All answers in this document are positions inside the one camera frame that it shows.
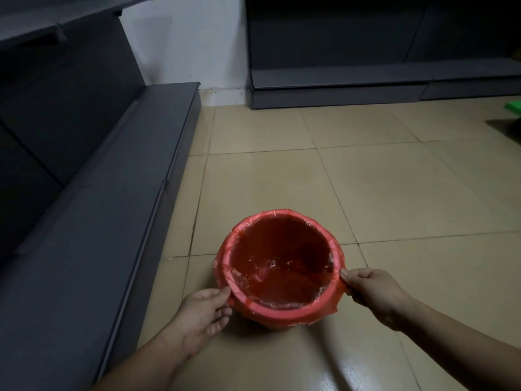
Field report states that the person's right hand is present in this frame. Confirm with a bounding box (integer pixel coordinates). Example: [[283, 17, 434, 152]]
[[339, 268, 415, 332]]

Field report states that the person's left hand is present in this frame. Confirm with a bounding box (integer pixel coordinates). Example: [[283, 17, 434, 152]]
[[169, 286, 233, 358]]

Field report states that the red plastic bin liner bag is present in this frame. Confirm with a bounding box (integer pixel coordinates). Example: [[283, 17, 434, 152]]
[[214, 208, 347, 325]]

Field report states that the person's left forearm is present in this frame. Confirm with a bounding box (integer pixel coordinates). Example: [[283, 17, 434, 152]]
[[92, 324, 189, 391]]

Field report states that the person's right forearm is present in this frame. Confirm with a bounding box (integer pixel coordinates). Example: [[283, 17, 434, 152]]
[[396, 300, 521, 391]]

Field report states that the red plastic waste bin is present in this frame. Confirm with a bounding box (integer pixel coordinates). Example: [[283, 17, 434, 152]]
[[228, 298, 326, 331]]

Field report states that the dark grey metal shelving unit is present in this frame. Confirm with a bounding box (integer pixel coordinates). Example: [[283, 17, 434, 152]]
[[246, 0, 521, 110], [0, 0, 202, 391]]

